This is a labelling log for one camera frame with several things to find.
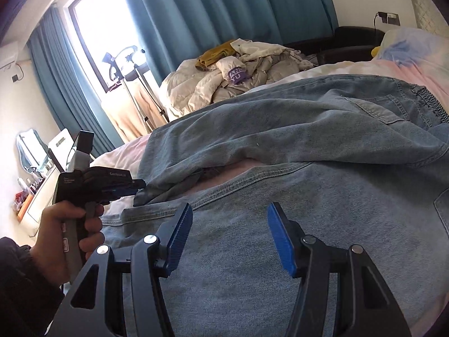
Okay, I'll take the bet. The blue denim jacket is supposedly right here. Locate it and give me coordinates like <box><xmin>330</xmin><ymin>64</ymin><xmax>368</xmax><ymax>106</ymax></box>
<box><xmin>100</xmin><ymin>74</ymin><xmax>449</xmax><ymax>337</ymax></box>

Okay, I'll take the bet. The left forearm black sleeve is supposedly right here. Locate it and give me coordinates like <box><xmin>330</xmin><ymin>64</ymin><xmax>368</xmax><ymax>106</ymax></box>
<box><xmin>1</xmin><ymin>237</ymin><xmax>64</xmax><ymax>336</ymax></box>

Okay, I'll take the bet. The person's left hand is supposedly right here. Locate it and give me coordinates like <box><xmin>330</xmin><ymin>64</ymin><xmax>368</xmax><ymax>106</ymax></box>
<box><xmin>30</xmin><ymin>201</ymin><xmax>105</xmax><ymax>287</ymax></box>

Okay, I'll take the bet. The white desk with clutter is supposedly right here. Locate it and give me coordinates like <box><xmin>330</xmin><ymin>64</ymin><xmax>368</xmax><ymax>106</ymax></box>
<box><xmin>12</xmin><ymin>129</ymin><xmax>74</xmax><ymax>238</ymax></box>

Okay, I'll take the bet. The teal curtain left panel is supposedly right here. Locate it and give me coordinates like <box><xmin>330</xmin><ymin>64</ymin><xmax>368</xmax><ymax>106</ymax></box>
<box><xmin>28</xmin><ymin>7</ymin><xmax>123</xmax><ymax>157</ymax></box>

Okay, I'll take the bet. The teal curtain panel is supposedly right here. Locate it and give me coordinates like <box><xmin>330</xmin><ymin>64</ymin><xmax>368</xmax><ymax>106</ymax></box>
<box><xmin>28</xmin><ymin>7</ymin><xmax>123</xmax><ymax>157</ymax></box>
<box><xmin>126</xmin><ymin>0</ymin><xmax>338</xmax><ymax>83</ymax></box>

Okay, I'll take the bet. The tripod stand with holder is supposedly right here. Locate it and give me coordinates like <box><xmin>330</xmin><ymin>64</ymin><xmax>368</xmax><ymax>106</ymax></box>
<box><xmin>102</xmin><ymin>45</ymin><xmax>170</xmax><ymax>132</ymax></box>

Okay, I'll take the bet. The mustard yellow garment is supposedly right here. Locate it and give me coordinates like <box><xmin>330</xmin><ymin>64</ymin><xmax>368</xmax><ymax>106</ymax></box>
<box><xmin>195</xmin><ymin>40</ymin><xmax>236</xmax><ymax>71</ymax></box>

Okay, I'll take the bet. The teal curtain right panel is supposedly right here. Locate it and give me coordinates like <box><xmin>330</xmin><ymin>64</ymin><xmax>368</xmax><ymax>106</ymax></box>
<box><xmin>126</xmin><ymin>0</ymin><xmax>338</xmax><ymax>83</ymax></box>

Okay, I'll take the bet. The white puffer jacket pile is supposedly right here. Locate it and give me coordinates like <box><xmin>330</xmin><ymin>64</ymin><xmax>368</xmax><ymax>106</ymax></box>
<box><xmin>160</xmin><ymin>39</ymin><xmax>317</xmax><ymax>119</ymax></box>

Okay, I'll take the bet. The yellow plush toy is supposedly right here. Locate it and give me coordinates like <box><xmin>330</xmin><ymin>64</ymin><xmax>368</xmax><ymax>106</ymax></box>
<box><xmin>371</xmin><ymin>46</ymin><xmax>381</xmax><ymax>59</ymax></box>

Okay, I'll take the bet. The pastel tie-dye bed duvet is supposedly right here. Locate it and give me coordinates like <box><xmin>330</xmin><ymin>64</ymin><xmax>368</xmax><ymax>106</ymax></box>
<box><xmin>89</xmin><ymin>27</ymin><xmax>449</xmax><ymax>337</ymax></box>

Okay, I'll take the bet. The black sofa chair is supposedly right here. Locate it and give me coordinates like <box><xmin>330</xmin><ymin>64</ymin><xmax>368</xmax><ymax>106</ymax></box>
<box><xmin>285</xmin><ymin>26</ymin><xmax>385</xmax><ymax>65</ymax></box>

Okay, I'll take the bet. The pastel pillow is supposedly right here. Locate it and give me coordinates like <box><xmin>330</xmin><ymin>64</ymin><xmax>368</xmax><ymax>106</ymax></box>
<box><xmin>374</xmin><ymin>28</ymin><xmax>448</xmax><ymax>70</ymax></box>

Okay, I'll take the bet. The wall socket with charger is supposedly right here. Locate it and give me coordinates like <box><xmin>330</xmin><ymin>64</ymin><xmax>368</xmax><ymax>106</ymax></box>
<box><xmin>373</xmin><ymin>12</ymin><xmax>401</xmax><ymax>28</ymax></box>

